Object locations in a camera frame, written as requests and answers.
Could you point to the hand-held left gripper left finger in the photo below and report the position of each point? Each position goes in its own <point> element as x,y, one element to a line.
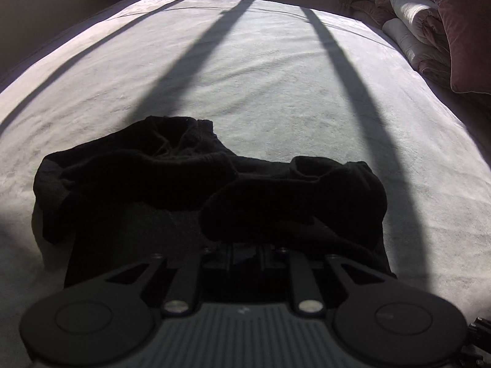
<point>191,272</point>

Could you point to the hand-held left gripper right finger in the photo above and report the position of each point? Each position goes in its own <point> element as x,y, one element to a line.
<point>297,272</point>

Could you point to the black garment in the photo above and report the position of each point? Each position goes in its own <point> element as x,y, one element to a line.
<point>153,184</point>

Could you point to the bed with grey sheet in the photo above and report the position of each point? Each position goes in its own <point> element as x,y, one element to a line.
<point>268,84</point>

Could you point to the small pink cushion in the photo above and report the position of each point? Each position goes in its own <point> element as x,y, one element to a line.
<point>370,9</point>

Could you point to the folded white and pink duvet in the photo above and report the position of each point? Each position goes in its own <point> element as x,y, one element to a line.
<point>414,19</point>

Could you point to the large pink velvet pillow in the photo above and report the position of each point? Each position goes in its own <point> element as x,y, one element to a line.
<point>464,27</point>

